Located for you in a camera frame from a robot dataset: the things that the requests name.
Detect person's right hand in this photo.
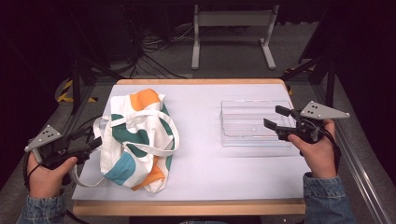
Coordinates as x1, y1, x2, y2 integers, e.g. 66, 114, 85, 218
287, 119, 339, 179

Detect person's left hand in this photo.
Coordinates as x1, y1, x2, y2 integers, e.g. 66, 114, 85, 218
26, 151, 78, 199

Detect yellow black hazard tape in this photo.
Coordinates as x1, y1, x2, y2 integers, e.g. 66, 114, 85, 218
55, 78, 98, 104

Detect white metal frame stand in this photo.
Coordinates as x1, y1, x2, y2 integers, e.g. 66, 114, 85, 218
191, 3, 279, 71

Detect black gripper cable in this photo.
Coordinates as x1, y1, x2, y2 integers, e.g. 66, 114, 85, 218
320, 128, 343, 174
22, 151, 42, 191

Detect white table mat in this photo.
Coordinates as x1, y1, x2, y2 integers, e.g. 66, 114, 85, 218
72, 83, 312, 202

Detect white patterned tote bag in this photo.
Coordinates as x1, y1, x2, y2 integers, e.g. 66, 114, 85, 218
69, 88, 181, 194

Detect person's denim trousers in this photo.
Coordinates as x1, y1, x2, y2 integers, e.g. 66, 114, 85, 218
178, 219, 231, 224

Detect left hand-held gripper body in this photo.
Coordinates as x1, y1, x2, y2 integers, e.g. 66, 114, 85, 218
23, 124, 92, 171

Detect clear plastic tray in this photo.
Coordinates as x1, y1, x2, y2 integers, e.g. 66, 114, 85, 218
219, 99, 297, 147

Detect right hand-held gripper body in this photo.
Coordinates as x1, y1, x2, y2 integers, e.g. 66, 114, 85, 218
275, 100, 351, 145

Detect bundle of black floor cables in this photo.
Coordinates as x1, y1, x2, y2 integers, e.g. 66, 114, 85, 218
124, 21, 194, 79

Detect black metal stand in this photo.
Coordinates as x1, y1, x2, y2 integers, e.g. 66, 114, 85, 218
69, 55, 125, 116
279, 55, 337, 108

